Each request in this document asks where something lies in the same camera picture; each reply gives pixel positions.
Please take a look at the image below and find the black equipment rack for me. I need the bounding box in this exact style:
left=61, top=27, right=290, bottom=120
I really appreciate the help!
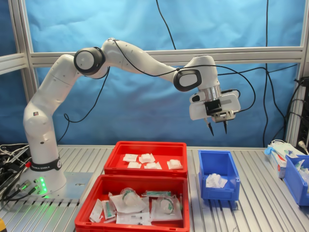
left=296, top=76, right=309, bottom=152

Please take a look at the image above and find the red plastic crate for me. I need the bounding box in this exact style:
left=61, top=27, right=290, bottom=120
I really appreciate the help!
left=103, top=141, right=188, bottom=179

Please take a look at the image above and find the aluminium profile frame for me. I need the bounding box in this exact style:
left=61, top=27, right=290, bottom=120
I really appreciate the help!
left=0, top=0, right=309, bottom=148

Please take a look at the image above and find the black cable along robot arm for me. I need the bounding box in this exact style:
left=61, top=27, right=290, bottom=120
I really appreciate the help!
left=56, top=38, right=256, bottom=145

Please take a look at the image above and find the white power plug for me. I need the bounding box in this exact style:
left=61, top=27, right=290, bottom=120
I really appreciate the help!
left=298, top=141, right=309, bottom=155

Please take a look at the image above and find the green syringe packet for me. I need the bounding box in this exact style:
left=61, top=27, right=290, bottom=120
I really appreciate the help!
left=102, top=200, right=118, bottom=220
left=141, top=190, right=173, bottom=197

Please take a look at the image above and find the black base cable bundle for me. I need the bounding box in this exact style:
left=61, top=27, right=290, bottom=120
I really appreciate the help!
left=0, top=143, right=33, bottom=203

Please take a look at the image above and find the white needle packet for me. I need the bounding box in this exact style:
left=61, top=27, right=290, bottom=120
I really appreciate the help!
left=115, top=212, right=153, bottom=226

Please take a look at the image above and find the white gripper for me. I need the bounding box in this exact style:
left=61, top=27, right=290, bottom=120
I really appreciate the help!
left=189, top=93, right=241, bottom=137

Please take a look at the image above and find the printed white bandage packet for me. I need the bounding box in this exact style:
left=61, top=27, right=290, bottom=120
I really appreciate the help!
left=205, top=173, right=218, bottom=189
left=123, top=153, right=139, bottom=162

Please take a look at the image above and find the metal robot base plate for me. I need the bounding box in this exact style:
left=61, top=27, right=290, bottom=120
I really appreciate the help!
left=63, top=172, right=94, bottom=204

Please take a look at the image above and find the red crate with white label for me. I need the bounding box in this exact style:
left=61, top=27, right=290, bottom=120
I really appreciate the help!
left=74, top=174, right=191, bottom=232

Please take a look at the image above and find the flat printed paper packet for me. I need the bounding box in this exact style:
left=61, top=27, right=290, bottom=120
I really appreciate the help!
left=88, top=199, right=105, bottom=223

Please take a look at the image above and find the small packet with green ring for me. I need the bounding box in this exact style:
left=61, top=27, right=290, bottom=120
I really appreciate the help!
left=151, top=196, right=183, bottom=222

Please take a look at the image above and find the white sealed medical packet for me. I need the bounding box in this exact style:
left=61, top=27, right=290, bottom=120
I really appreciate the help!
left=292, top=159, right=307, bottom=173

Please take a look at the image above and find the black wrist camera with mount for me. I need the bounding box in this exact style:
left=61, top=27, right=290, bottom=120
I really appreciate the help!
left=204, top=99, right=237, bottom=123

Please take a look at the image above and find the large packet with green ring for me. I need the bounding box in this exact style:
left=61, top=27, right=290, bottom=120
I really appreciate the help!
left=109, top=187, right=150, bottom=214

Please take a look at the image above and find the blue fabric backdrop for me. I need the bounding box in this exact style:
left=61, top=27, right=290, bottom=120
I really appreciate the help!
left=0, top=0, right=309, bottom=148

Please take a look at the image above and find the black hanging cable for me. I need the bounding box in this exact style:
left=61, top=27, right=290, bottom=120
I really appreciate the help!
left=263, top=0, right=270, bottom=147
left=155, top=0, right=177, bottom=50

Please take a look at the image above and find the white box with gloves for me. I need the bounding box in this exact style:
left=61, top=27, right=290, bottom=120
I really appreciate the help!
left=264, top=139, right=294, bottom=179

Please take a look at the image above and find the blue plastic bin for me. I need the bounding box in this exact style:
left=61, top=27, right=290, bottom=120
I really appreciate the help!
left=282, top=154, right=309, bottom=207
left=197, top=149, right=241, bottom=201

